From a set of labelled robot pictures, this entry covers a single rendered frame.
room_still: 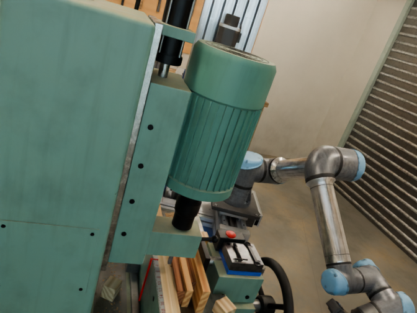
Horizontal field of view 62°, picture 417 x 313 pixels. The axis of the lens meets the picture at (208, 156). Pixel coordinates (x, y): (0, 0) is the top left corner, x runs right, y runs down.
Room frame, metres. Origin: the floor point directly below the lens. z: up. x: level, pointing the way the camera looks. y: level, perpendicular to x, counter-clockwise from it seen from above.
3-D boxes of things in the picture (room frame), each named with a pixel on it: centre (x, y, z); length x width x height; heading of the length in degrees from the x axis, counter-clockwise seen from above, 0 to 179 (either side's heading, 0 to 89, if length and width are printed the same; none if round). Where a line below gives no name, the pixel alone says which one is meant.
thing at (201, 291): (0.77, -0.06, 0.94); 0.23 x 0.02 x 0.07; 21
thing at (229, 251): (0.83, -0.16, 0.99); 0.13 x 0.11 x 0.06; 21
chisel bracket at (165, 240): (0.73, 0.03, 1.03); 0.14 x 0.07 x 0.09; 111
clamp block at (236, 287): (0.83, -0.16, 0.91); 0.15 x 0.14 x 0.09; 21
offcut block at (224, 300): (0.68, -0.16, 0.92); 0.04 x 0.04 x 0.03; 45
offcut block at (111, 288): (0.72, 0.14, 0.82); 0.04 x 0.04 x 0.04; 83
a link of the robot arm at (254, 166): (1.46, -0.18, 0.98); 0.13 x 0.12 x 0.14; 119
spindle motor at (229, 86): (0.74, 0.01, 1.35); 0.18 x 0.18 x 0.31
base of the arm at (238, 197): (1.46, -0.18, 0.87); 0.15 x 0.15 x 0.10
